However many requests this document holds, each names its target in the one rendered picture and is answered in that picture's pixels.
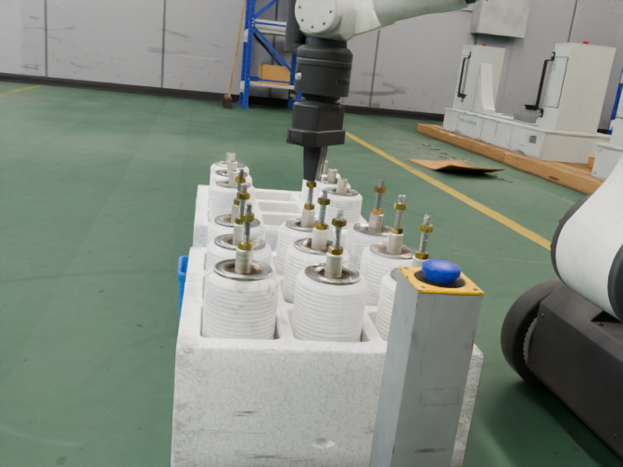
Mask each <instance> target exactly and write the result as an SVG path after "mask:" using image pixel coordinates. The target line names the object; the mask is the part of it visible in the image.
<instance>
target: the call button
mask: <svg viewBox="0 0 623 467"><path fill-rule="evenodd" d="M461 270H462V269H461V268H460V267H459V266H458V265H456V264H455V263H452V262H449V261H446V260H441V259H429V260H426V261H424V262H423V264H422V272H424V273H425V277H426V278H427V279H428V280H430V281H432V282H436V283H440V284H452V283H454V282H455V279H457V278H459V277H460V276H461Z"/></svg>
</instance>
